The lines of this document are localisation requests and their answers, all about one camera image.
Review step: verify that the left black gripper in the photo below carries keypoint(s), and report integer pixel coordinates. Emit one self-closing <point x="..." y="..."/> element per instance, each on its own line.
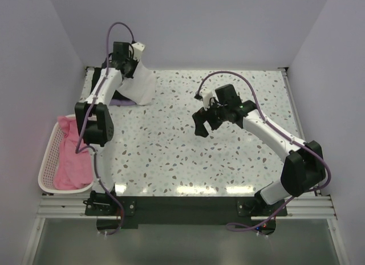
<point x="131" y="73"/>

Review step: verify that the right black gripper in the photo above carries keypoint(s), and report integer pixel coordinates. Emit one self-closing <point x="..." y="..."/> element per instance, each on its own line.
<point x="199" y="118"/>

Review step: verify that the white t shirt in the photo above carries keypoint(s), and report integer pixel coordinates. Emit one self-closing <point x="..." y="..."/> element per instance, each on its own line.
<point x="141" y="88"/>

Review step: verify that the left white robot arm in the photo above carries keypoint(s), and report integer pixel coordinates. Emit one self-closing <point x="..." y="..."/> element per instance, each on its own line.
<point x="94" y="121"/>

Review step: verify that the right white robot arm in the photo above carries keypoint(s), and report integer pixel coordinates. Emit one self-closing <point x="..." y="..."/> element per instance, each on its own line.
<point x="302" y="168"/>

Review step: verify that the folded black t shirt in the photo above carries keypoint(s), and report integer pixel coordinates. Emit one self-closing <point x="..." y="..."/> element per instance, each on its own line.
<point x="95" y="78"/>

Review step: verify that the folded lavender t shirt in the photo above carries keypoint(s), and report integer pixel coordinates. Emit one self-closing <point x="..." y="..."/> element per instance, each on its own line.
<point x="122" y="102"/>

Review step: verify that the pink t shirt in basket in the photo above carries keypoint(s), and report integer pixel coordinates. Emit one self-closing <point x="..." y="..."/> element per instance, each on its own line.
<point x="74" y="170"/>

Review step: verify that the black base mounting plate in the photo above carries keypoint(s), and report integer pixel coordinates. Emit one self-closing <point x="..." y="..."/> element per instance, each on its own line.
<point x="132" y="212"/>

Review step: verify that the white plastic laundry basket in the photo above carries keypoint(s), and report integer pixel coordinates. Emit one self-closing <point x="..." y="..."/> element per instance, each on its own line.
<point x="50" y="164"/>

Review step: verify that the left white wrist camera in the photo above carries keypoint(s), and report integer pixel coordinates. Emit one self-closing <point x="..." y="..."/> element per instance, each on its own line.
<point x="138" y="49"/>

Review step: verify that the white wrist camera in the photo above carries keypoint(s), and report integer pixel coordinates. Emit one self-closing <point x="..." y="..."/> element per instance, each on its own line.
<point x="204" y="95"/>
<point x="138" y="49"/>

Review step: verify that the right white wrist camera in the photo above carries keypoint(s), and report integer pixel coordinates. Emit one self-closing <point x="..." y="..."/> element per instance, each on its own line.
<point x="204" y="95"/>

